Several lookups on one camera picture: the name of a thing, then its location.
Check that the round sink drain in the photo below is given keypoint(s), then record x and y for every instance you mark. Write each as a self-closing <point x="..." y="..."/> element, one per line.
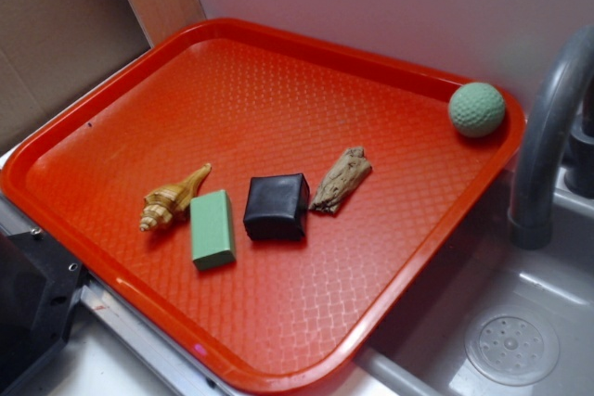
<point x="512" y="346"/>

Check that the green rectangular block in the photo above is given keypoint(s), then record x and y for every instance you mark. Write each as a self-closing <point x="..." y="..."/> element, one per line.
<point x="212" y="233"/>

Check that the tan spiral seashell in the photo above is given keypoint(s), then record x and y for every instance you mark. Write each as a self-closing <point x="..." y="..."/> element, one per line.
<point x="168" y="204"/>

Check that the grey curved faucet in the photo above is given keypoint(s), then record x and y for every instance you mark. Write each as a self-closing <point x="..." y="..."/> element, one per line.
<point x="560" y="122"/>

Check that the brown wood chip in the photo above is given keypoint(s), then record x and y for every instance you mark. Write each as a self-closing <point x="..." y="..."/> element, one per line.
<point x="341" y="181"/>

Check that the green dimpled ball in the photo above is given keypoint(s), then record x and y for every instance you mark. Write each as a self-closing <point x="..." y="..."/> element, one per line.
<point x="476" y="109"/>

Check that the brown cardboard panel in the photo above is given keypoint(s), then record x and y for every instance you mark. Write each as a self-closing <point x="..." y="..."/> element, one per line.
<point x="54" y="51"/>

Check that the black square block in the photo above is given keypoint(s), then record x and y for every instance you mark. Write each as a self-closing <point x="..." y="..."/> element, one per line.
<point x="276" y="207"/>

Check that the aluminium frame rail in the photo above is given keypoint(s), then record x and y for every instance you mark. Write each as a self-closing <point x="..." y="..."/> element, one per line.
<point x="112" y="349"/>

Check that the black metal bracket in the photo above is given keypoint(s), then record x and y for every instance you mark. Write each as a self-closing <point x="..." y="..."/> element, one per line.
<point x="41" y="283"/>

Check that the grey plastic sink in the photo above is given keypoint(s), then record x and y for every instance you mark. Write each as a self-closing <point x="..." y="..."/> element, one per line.
<point x="418" y="349"/>

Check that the red plastic tray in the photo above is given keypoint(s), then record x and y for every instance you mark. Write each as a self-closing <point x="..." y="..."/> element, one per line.
<point x="255" y="102"/>

